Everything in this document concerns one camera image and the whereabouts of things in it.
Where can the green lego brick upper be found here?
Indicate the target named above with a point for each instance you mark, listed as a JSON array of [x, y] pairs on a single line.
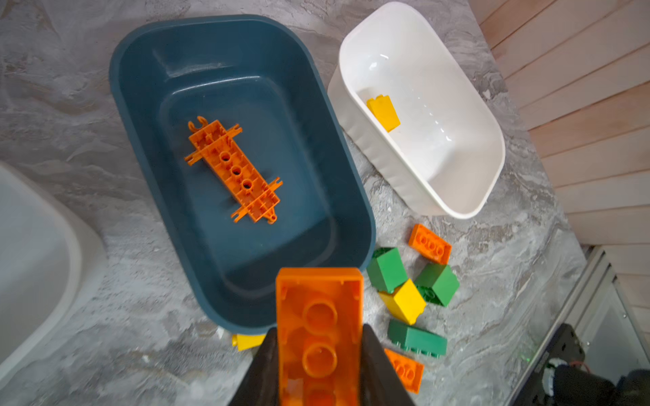
[[386, 270]]

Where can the orange lego brick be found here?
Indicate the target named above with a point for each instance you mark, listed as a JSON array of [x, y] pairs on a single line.
[[430, 245], [319, 321], [409, 371]]

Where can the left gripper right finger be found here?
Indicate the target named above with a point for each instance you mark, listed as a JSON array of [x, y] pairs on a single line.
[[379, 383]]

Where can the right white bin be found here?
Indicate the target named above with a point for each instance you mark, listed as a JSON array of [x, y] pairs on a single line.
[[448, 152]]

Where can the green lego brick right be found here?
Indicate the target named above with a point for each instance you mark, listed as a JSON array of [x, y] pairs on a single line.
[[437, 284]]

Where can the dark teal bin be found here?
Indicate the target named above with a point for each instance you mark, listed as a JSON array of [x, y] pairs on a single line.
[[251, 71]]

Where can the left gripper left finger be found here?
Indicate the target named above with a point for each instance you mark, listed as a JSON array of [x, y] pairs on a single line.
[[260, 384]]

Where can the yellow lego brick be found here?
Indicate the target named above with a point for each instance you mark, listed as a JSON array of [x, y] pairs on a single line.
[[383, 110], [245, 342], [405, 303]]

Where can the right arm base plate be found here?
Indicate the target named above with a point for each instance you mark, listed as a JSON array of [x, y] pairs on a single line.
[[560, 376]]

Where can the left white bin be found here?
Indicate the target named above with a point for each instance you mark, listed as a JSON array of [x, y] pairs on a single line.
[[52, 264]]

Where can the white bin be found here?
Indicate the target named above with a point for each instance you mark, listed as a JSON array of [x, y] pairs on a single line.
[[52, 264], [448, 152]]

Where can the long orange lego plate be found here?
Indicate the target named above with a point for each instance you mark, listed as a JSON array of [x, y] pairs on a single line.
[[215, 145]]

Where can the green long lego brick lower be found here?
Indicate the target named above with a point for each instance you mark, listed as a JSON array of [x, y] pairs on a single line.
[[416, 340]]

